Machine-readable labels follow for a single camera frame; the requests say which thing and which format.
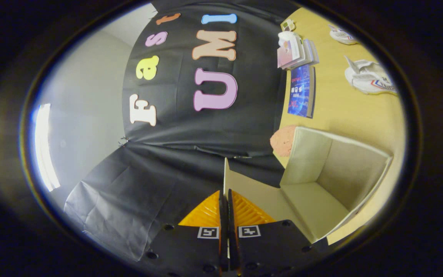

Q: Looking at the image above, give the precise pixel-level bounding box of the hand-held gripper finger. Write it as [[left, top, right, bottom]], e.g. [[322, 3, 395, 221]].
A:
[[227, 189, 314, 277], [145, 190, 229, 277]]

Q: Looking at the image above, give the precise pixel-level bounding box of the beige fabric storage box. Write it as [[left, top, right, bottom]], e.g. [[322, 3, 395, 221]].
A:
[[223, 126, 393, 245]]

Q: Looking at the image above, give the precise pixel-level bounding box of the white canvas shoe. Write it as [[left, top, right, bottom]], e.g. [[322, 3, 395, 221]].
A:
[[329, 25, 358, 45], [345, 56, 398, 95]]

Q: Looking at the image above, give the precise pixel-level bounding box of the pink plush toy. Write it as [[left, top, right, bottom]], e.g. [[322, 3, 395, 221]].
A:
[[270, 125, 297, 157]]

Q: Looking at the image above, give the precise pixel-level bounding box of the blue cover book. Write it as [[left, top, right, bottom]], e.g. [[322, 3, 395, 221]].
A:
[[288, 65, 316, 118]]

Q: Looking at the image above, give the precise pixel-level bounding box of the pink cover book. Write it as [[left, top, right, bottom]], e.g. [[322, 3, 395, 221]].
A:
[[277, 37, 301, 69]]

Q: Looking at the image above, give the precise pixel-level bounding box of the white cover book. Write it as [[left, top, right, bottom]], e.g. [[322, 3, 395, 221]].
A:
[[291, 37, 310, 70]]

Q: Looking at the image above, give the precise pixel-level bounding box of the grey cover book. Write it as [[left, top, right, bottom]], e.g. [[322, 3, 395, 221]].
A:
[[302, 38, 319, 66]]

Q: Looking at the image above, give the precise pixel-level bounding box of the white plush ball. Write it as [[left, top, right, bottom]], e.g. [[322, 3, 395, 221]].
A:
[[278, 31, 301, 48]]

